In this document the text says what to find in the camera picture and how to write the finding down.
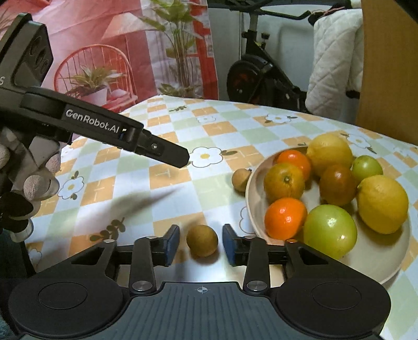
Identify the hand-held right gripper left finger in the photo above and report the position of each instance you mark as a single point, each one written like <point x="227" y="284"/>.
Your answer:
<point x="171" y="245"/>

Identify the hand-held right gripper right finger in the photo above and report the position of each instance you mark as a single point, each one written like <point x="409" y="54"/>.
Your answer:
<point x="230" y="245"/>

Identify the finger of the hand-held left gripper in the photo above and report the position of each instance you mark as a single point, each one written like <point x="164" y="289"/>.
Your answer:
<point x="169" y="155"/>

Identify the brown longan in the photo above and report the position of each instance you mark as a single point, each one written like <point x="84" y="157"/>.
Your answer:
<point x="202" y="240"/>
<point x="240" y="179"/>

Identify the large green tomato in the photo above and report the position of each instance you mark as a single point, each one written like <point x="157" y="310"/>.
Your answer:
<point x="329" y="232"/>

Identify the yellow lemon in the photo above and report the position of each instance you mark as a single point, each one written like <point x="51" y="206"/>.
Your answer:
<point x="382" y="204"/>
<point x="329" y="155"/>

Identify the beige plate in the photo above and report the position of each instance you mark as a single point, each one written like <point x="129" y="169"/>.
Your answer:
<point x="375" y="255"/>

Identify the person's left hand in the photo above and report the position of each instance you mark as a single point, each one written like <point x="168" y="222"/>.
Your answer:
<point x="39" y="188"/>

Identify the orange tangerine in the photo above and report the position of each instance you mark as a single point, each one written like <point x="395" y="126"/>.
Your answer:
<point x="285" y="219"/>
<point x="295" y="161"/>

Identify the yellowish orange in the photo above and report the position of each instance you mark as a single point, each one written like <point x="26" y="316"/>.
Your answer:
<point x="284" y="183"/>

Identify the pink printed backdrop cloth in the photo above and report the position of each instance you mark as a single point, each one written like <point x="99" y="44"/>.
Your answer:
<point x="130" y="49"/>

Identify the black exercise bike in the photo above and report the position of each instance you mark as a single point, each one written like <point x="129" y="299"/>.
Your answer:
<point x="248" y="78"/>

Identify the reddish brown tomato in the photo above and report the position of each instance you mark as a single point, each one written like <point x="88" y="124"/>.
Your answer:
<point x="338" y="186"/>

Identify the small green tomato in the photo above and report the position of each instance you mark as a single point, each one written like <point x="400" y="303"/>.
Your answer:
<point x="367" y="168"/>

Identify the white quilted jacket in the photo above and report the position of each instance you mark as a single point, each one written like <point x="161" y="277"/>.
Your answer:
<point x="333" y="65"/>

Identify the wooden board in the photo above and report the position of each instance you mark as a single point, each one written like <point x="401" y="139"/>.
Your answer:
<point x="388" y="65"/>

